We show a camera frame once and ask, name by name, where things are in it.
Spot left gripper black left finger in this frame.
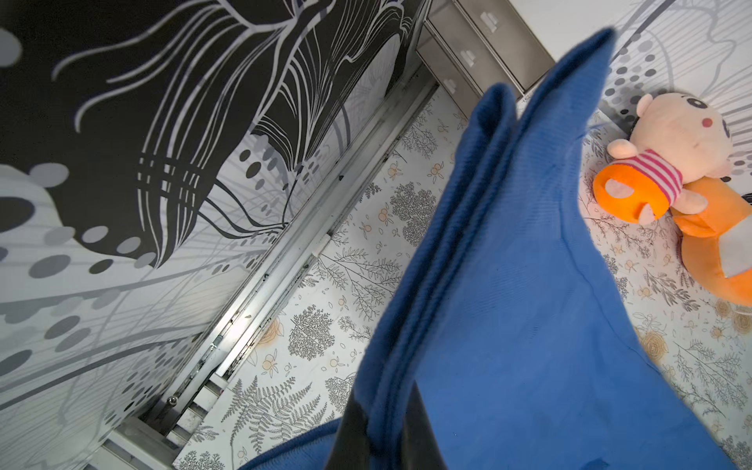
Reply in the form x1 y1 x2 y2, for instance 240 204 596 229
340 391 375 470

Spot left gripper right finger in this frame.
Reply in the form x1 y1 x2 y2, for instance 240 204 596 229
401 384 448 470

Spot blue long pants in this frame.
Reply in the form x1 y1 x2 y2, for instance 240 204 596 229
249 29 732 469

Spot pink pig plush toy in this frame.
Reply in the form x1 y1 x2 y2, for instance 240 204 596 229
593 92 732 225

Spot white mini drawer cabinet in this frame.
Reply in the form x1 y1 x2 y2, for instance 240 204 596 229
417 0 555 116

